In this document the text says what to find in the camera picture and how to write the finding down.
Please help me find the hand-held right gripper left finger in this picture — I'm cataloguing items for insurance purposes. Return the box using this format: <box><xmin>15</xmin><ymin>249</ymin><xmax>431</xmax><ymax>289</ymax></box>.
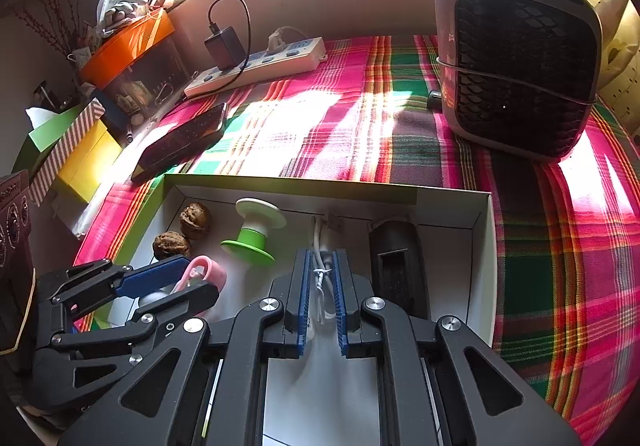
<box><xmin>57</xmin><ymin>248</ymin><xmax>313</xmax><ymax>446</ymax></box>

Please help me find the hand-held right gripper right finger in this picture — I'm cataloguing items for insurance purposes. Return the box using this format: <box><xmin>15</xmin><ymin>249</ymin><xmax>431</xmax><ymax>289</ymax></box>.
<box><xmin>334</xmin><ymin>248</ymin><xmax>583</xmax><ymax>446</ymax></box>

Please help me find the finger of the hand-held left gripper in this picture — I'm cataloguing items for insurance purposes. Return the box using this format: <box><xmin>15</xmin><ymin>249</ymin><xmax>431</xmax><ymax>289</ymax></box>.
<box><xmin>37</xmin><ymin>256</ymin><xmax>193</xmax><ymax>322</ymax></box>
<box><xmin>30</xmin><ymin>282</ymin><xmax>221</xmax><ymax>412</ymax></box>

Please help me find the pink plastic holder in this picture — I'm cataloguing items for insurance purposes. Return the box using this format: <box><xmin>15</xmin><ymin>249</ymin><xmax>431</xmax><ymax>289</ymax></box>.
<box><xmin>170</xmin><ymin>256</ymin><xmax>227</xmax><ymax>317</ymax></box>

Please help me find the white cable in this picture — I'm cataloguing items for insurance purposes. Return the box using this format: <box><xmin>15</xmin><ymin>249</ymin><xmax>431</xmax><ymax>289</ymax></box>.
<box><xmin>302</xmin><ymin>213</ymin><xmax>345</xmax><ymax>342</ymax></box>

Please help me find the brown walnut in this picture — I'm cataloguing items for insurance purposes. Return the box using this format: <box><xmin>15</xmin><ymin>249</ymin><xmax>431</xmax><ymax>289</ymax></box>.
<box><xmin>152</xmin><ymin>231</ymin><xmax>192</xmax><ymax>261</ymax></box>
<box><xmin>179</xmin><ymin>202</ymin><xmax>212</xmax><ymax>240</ymax></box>

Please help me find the black rectangular clip device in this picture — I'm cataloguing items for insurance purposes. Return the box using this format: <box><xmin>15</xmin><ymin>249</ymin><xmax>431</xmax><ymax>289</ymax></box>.
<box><xmin>368</xmin><ymin>221</ymin><xmax>431</xmax><ymax>319</ymax></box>

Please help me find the green white spool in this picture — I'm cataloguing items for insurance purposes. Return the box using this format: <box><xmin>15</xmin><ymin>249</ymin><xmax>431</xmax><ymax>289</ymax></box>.
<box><xmin>220</xmin><ymin>197</ymin><xmax>287</xmax><ymax>267</ymax></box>

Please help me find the white green cardboard box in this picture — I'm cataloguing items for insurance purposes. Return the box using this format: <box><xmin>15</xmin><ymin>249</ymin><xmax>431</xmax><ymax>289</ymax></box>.
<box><xmin>30</xmin><ymin>173</ymin><xmax>493</xmax><ymax>446</ymax></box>

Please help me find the yellow box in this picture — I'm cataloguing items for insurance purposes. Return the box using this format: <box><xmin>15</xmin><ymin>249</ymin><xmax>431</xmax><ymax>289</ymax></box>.
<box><xmin>52</xmin><ymin>118</ymin><xmax>123</xmax><ymax>204</ymax></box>

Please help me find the black smartphone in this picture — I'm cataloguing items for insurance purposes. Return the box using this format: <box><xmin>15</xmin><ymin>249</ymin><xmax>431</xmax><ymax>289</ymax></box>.
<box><xmin>131</xmin><ymin>102</ymin><xmax>228</xmax><ymax>184</ymax></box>

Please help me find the dark brown printed box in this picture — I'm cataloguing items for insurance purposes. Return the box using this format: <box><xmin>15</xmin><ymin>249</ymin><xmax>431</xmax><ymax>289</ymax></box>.
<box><xmin>0</xmin><ymin>171</ymin><xmax>38</xmax><ymax>372</ymax></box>

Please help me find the red striped box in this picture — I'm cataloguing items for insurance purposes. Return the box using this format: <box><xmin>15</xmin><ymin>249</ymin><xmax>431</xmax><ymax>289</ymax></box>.
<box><xmin>27</xmin><ymin>98</ymin><xmax>107</xmax><ymax>207</ymax></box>

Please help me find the green tissue box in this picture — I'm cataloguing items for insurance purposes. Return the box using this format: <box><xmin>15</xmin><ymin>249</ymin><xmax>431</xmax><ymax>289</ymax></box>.
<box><xmin>12</xmin><ymin>103</ymin><xmax>88</xmax><ymax>177</ymax></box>

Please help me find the clear display case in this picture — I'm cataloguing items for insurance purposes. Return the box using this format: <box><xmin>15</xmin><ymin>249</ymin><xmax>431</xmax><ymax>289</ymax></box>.
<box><xmin>107</xmin><ymin>33</ymin><xmax>193</xmax><ymax>127</ymax></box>

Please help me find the white tissue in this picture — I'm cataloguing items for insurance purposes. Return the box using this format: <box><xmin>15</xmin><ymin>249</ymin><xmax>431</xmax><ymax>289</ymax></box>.
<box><xmin>26</xmin><ymin>106</ymin><xmax>61</xmax><ymax>129</ymax></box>

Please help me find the plaid blanket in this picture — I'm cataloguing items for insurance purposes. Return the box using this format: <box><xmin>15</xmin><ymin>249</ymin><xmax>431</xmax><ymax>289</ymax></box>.
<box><xmin>75</xmin><ymin>33</ymin><xmax>636</xmax><ymax>446</ymax></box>

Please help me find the orange box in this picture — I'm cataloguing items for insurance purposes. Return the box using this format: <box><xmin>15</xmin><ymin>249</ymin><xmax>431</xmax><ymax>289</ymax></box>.
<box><xmin>80</xmin><ymin>11</ymin><xmax>176</xmax><ymax>89</ymax></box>

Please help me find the black charger adapter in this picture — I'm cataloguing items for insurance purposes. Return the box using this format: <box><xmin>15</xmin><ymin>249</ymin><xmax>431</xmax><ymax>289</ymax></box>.
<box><xmin>205</xmin><ymin>26</ymin><xmax>243</xmax><ymax>72</ymax></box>

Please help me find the white power strip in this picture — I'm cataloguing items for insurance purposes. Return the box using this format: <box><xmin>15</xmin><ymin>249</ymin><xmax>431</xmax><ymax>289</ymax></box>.
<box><xmin>184</xmin><ymin>37</ymin><xmax>328</xmax><ymax>99</ymax></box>

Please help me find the white plug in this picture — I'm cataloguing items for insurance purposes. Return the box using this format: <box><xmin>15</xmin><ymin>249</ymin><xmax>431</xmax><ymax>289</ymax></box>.
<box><xmin>268</xmin><ymin>26</ymin><xmax>296</xmax><ymax>51</ymax></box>

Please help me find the grey portable fan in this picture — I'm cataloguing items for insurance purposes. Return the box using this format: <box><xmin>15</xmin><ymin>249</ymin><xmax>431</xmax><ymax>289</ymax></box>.
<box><xmin>434</xmin><ymin>0</ymin><xmax>603</xmax><ymax>163</ymax></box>

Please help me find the cream heart print curtain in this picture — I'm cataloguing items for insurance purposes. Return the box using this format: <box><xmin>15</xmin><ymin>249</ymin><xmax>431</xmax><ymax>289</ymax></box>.
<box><xmin>595</xmin><ymin>0</ymin><xmax>640</xmax><ymax>147</ymax></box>

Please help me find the black charger cable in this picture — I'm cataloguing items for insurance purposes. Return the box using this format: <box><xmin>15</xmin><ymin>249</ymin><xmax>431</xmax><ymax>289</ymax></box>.
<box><xmin>207</xmin><ymin>0</ymin><xmax>251</xmax><ymax>77</ymax></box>

